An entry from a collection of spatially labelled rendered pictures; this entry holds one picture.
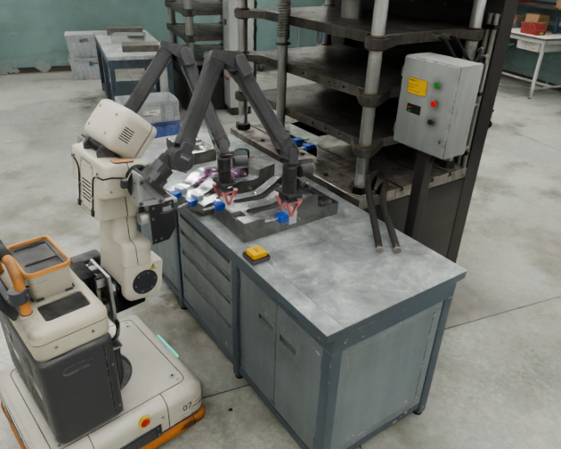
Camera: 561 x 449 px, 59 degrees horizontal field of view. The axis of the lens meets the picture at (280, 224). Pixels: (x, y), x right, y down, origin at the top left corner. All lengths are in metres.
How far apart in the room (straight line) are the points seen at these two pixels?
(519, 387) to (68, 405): 2.07
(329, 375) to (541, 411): 1.28
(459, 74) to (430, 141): 0.31
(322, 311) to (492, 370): 1.38
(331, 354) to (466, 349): 1.34
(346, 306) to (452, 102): 1.00
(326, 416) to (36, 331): 1.03
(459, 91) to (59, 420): 1.97
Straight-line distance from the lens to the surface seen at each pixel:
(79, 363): 1.87
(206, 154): 2.84
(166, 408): 2.17
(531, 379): 2.93
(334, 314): 1.71
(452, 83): 2.25
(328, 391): 1.87
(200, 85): 1.73
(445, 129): 2.29
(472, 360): 2.91
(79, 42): 8.41
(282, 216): 1.96
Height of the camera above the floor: 1.87
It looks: 29 degrees down
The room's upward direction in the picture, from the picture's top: 2 degrees clockwise
